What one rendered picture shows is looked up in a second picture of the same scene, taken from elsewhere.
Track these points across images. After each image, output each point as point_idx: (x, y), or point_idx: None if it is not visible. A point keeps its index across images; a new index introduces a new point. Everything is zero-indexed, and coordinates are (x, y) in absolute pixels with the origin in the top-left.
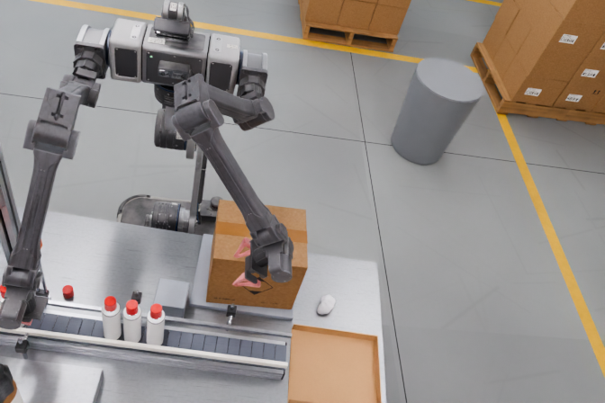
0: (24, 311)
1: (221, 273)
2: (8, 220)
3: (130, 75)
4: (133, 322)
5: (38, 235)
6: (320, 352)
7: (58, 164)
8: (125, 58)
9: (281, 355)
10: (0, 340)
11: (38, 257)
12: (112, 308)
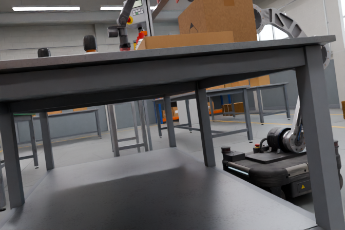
0: (114, 32)
1: (181, 31)
2: (147, 30)
3: None
4: (137, 46)
5: (127, 0)
6: None
7: None
8: None
9: None
10: None
11: (125, 11)
12: (137, 42)
